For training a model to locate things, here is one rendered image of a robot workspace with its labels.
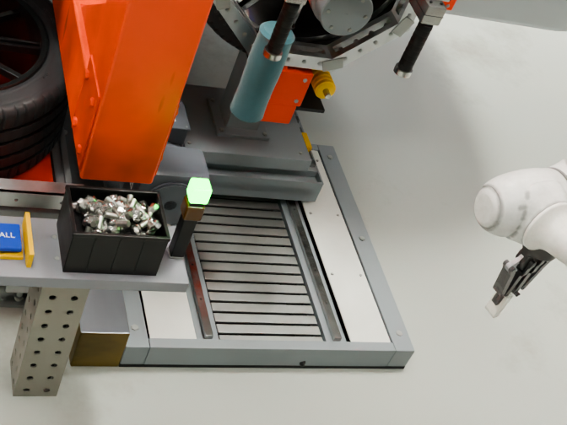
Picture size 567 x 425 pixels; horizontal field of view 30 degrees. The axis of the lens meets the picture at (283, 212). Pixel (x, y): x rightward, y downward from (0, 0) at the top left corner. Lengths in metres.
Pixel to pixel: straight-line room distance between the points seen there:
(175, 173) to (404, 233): 1.03
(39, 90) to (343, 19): 0.72
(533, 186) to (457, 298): 1.46
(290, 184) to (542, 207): 1.38
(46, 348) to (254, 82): 0.80
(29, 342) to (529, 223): 1.14
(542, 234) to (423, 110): 2.17
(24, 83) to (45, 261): 0.51
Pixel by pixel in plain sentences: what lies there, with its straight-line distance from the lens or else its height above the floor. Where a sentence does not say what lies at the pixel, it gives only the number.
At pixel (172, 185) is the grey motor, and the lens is 2.56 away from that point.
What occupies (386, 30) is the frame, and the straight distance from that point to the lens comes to 2.76.
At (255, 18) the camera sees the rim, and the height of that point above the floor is 0.64.
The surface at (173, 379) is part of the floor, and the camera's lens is 2.66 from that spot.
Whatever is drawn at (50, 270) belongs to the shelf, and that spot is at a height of 0.45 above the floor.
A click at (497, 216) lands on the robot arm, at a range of 1.79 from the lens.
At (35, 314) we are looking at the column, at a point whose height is 0.29.
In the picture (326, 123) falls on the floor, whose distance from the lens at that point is 3.64.
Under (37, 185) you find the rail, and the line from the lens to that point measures 2.45.
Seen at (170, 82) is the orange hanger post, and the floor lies 0.81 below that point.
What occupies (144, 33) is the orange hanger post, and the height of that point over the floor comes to 0.91.
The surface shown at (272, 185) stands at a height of 0.15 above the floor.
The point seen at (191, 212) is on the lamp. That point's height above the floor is 0.60.
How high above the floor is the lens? 2.04
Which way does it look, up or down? 39 degrees down
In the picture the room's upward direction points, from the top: 25 degrees clockwise
